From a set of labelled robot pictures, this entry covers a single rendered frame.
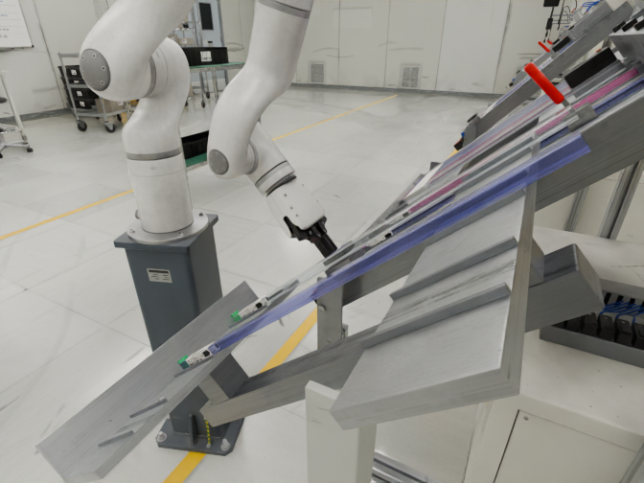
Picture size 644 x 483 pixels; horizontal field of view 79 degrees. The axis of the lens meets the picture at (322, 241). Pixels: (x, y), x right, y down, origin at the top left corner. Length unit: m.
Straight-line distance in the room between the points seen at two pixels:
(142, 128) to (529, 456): 0.95
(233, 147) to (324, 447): 0.49
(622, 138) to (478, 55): 8.92
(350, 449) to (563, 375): 0.46
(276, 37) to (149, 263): 0.59
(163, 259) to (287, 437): 0.71
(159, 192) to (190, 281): 0.22
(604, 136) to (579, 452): 0.49
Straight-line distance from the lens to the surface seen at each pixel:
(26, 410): 1.75
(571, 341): 0.85
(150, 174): 0.93
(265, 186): 0.77
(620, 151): 0.55
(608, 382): 0.82
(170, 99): 0.96
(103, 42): 0.87
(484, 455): 0.86
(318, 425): 0.43
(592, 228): 2.15
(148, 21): 0.85
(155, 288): 1.05
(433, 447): 1.40
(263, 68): 0.73
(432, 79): 9.62
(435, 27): 9.60
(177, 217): 0.97
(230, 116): 0.71
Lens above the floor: 1.12
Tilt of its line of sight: 28 degrees down
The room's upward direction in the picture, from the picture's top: straight up
